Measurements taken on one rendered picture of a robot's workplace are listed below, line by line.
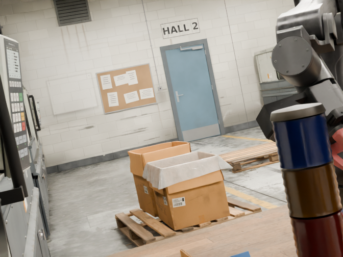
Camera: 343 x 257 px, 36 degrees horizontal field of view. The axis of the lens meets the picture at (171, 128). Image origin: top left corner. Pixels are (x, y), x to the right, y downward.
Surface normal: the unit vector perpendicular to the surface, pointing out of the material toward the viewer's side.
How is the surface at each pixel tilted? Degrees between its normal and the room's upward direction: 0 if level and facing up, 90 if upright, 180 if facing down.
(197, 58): 90
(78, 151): 90
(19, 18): 90
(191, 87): 90
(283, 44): 71
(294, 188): 104
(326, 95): 61
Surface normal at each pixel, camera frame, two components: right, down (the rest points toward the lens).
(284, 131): -0.64, 0.43
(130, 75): 0.24, 0.03
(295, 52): -0.47, -0.18
